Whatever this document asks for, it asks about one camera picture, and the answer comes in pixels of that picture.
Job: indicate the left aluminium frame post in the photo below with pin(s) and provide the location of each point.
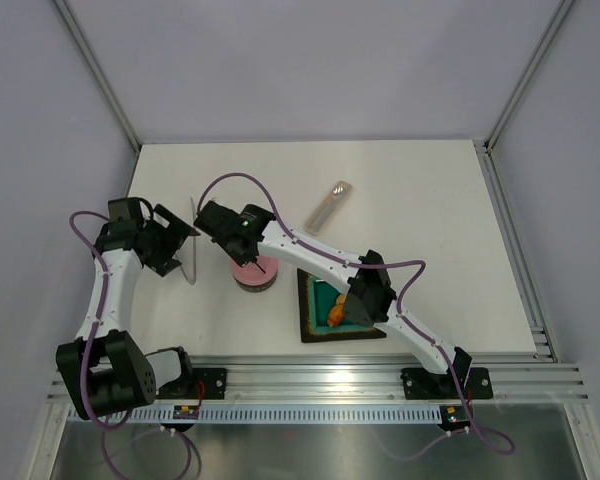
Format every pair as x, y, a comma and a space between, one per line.
88, 56

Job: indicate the white slotted cable duct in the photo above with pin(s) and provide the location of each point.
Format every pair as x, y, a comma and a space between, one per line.
286, 414

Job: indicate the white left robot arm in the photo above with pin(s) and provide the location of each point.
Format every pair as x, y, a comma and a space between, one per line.
103, 369

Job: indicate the aluminium mounting rail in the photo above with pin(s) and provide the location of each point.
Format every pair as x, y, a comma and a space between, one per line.
367, 379

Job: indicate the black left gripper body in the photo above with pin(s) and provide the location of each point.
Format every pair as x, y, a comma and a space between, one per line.
162, 243

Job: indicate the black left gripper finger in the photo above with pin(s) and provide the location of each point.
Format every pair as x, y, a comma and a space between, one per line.
163, 263
175, 227

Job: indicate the pink round lid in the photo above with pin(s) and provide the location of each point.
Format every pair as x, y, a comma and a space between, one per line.
262, 266

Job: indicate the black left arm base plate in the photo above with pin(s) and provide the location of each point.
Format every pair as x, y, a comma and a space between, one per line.
208, 383

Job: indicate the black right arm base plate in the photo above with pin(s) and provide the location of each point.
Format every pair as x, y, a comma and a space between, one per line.
419, 384

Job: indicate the aluminium frame post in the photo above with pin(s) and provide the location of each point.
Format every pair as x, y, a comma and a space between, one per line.
532, 67
88, 56

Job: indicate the right aluminium frame post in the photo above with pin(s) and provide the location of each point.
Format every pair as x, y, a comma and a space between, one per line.
532, 67

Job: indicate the black teal square plate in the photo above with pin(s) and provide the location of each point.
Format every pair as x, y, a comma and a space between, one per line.
321, 316

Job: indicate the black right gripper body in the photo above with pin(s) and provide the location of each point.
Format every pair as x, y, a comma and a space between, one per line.
245, 259

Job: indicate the orange fried chicken wing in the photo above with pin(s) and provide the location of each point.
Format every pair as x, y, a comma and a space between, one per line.
335, 316

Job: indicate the black round steel lunch box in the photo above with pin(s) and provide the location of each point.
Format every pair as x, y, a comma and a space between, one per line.
255, 284

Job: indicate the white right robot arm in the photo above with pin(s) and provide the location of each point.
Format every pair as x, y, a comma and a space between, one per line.
364, 280

